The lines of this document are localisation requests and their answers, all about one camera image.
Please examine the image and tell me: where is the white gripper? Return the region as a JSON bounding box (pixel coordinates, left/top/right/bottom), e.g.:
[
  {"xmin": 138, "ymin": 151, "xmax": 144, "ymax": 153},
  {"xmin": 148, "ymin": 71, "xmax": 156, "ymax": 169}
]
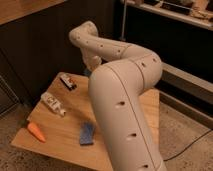
[{"xmin": 82, "ymin": 50, "xmax": 102, "ymax": 72}]

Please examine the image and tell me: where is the blue ceramic cup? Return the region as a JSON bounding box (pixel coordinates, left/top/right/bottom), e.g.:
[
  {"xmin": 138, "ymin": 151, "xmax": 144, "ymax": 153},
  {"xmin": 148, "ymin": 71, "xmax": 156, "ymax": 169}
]
[{"xmin": 84, "ymin": 68, "xmax": 91, "ymax": 77}]

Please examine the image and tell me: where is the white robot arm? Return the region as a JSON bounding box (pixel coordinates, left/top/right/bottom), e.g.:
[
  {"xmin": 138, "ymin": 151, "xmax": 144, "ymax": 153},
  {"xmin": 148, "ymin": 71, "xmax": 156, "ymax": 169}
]
[{"xmin": 69, "ymin": 21, "xmax": 167, "ymax": 171}]

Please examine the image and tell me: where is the small black white box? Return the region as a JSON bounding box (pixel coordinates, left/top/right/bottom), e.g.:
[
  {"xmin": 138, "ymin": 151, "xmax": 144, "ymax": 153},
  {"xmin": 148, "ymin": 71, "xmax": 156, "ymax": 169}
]
[{"xmin": 60, "ymin": 74, "xmax": 77, "ymax": 90}]

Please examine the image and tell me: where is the white plastic bottle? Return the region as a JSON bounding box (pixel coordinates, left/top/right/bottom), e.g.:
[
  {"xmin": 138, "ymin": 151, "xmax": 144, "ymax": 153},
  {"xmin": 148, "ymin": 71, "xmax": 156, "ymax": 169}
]
[{"xmin": 41, "ymin": 92, "xmax": 66, "ymax": 117}]

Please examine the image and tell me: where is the blue sponge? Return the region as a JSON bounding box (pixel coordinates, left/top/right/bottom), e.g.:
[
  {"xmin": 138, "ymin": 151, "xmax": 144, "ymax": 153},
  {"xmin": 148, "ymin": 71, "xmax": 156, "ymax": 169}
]
[{"xmin": 79, "ymin": 122, "xmax": 95, "ymax": 145}]

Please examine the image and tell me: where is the orange toy carrot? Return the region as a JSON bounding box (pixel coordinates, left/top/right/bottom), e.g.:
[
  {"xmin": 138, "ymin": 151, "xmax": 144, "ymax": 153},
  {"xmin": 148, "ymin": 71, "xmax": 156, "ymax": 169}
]
[{"xmin": 27, "ymin": 122, "xmax": 46, "ymax": 142}]

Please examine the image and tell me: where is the metal shelf rack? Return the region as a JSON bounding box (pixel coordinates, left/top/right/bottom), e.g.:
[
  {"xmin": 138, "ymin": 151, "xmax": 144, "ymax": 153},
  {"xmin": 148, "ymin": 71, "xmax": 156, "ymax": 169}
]
[{"xmin": 113, "ymin": 0, "xmax": 213, "ymax": 128}]

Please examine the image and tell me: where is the wooden countertop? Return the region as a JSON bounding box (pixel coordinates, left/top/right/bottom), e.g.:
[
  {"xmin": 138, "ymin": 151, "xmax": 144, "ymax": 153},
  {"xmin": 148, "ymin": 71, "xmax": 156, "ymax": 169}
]
[{"xmin": 0, "ymin": 0, "xmax": 66, "ymax": 25}]

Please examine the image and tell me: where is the black floor cable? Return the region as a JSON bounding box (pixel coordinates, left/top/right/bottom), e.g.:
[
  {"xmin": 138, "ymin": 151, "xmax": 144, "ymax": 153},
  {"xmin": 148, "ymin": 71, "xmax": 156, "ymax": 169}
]
[{"xmin": 163, "ymin": 129, "xmax": 213, "ymax": 162}]

